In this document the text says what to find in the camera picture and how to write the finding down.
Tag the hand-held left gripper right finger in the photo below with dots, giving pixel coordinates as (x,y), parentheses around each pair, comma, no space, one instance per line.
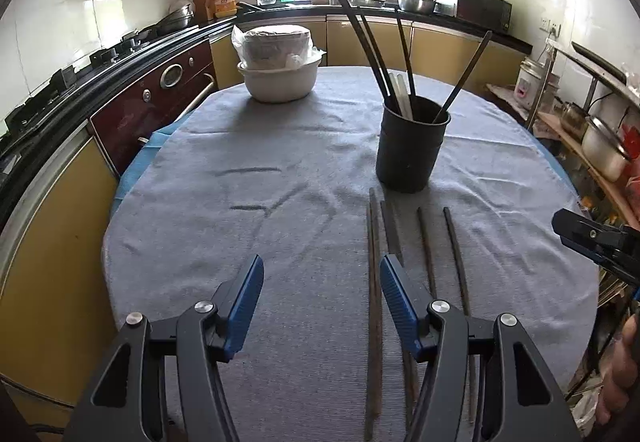
(400,307)

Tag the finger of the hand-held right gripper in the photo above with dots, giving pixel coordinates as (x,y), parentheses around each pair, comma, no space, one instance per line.
(625,269)
(580,228)

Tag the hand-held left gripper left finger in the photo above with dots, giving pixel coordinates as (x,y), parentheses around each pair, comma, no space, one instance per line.
(245,307)

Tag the dark wooden chopstick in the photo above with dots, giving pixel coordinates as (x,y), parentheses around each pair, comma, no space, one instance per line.
(376,302)
(369,52)
(392,232)
(426,247)
(456,262)
(375,46)
(465,71)
(369,322)
(405,51)

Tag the black utensil holder cup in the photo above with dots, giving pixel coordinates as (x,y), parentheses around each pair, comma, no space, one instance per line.
(405,151)

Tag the white plastic spoon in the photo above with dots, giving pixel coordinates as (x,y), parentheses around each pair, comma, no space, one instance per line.
(407,104)
(398,91)

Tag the person's right hand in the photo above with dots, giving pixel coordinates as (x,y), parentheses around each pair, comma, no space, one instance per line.
(620,372)

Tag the large lidded steel pot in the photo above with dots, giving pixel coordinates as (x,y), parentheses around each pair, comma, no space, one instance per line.
(602,151)

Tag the red plastic bag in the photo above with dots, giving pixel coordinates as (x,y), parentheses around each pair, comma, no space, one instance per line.
(632,141)

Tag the small steel pot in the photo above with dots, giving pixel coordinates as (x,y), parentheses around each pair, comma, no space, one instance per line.
(572,119)

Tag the wooden storage shelf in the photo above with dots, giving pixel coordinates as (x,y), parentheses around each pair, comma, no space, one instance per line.
(550,121)

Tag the grey tablecloth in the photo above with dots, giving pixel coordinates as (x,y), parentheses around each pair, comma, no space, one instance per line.
(275,161)

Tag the white rice cooker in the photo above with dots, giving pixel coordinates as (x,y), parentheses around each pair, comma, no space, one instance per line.
(530,81)

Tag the black flat pan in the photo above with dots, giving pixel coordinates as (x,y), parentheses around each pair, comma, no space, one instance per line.
(600,61)

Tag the blue table cover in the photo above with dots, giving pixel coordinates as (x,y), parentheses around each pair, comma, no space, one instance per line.
(150,146)

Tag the yellow base cabinet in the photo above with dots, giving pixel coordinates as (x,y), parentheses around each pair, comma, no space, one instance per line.
(440,51)
(50,247)

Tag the dark red built-in oven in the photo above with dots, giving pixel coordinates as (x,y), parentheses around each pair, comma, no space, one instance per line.
(150,121)

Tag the white plastic basin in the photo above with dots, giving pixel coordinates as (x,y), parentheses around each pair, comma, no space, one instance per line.
(280,84)

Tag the black microwave oven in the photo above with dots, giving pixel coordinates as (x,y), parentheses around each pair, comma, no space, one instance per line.
(482,9)

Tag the bagged stack of bowls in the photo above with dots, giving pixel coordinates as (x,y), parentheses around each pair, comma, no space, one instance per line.
(275,44)

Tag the steel mixing basin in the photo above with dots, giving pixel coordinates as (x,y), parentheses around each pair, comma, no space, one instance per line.
(417,4)

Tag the gas stove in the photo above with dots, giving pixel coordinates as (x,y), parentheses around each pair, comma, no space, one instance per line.
(65,76)

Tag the black kitchen countertop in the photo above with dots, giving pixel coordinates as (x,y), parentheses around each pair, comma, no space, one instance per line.
(380,14)

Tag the knife block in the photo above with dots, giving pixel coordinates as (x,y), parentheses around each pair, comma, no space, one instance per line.
(202,6)

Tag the steel basin with dishes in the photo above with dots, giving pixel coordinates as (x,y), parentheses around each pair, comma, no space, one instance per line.
(370,2)

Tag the yellow oil bottle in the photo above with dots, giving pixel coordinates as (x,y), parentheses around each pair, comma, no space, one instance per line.
(225,1)

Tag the wall socket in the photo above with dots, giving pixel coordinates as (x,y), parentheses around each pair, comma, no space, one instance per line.
(550,28)

